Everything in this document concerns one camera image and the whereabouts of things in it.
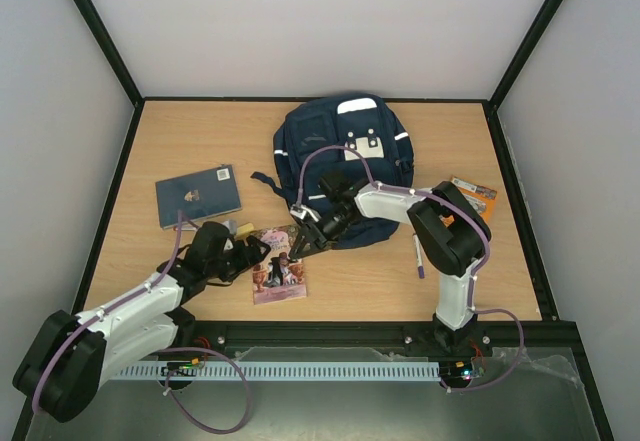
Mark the pink illustrated paperback book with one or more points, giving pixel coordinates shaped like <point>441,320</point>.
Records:
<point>278,277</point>

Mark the light blue slotted cable duct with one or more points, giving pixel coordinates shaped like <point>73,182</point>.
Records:
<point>285,371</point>

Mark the yellow highlighter marker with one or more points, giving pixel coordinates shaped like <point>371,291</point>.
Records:
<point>244,230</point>

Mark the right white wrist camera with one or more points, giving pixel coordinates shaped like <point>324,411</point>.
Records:
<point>302,213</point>

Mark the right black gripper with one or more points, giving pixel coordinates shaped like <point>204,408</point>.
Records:
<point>315,226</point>

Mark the orange illustrated paperback book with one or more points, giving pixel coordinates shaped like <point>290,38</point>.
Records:
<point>483,199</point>

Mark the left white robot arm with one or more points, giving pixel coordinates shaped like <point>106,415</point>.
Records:
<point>73,355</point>

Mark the black aluminium frame rail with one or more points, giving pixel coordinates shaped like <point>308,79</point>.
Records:
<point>241,334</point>

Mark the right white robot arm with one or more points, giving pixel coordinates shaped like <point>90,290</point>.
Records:
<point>454,238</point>

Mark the purple marker pen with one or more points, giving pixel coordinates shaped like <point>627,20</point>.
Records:
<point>419,257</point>

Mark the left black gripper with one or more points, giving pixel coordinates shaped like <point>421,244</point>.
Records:
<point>246,261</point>

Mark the navy blue student backpack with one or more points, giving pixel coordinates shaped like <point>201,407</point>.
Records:
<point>356,134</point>

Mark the dark blue hardcover book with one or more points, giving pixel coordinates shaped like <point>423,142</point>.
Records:
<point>199,195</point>

